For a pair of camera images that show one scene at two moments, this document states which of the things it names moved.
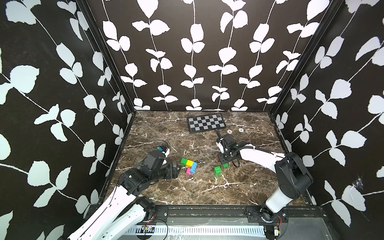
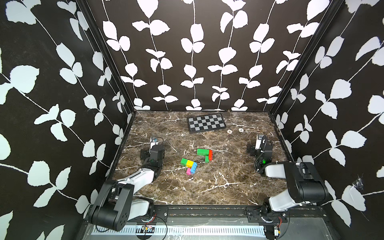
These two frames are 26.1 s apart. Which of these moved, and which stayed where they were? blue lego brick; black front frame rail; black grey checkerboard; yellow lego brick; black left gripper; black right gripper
Moved: black right gripper; black left gripper
Stayed: black front frame rail; black grey checkerboard; blue lego brick; yellow lego brick
